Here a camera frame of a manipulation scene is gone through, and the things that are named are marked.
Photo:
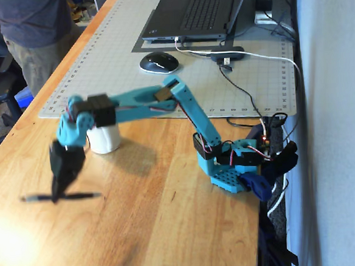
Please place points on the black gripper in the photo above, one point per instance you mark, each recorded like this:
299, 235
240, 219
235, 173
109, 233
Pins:
66, 165

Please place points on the black pen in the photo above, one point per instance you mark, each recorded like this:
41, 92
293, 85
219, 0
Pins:
81, 195

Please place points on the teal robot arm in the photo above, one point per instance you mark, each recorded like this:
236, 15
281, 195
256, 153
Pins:
200, 116

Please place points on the white ceramic mug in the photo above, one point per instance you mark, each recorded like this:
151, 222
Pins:
105, 141

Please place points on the blue plastic box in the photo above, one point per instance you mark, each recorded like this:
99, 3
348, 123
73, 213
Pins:
25, 98

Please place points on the grey gridded cutting mat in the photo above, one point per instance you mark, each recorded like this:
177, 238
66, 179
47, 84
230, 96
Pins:
115, 67

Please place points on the black computer mouse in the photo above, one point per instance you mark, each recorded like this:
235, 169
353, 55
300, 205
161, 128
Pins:
158, 62

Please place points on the person in grey shirt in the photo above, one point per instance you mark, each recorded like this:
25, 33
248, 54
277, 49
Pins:
35, 21

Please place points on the dark blue table clamp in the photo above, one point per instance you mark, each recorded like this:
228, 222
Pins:
257, 185

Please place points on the black usb hub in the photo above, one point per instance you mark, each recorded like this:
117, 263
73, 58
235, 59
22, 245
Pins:
235, 51

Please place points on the dark grey laptop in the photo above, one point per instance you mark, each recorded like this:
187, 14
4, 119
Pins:
202, 6

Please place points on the silver stand base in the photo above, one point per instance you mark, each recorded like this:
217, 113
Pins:
264, 17

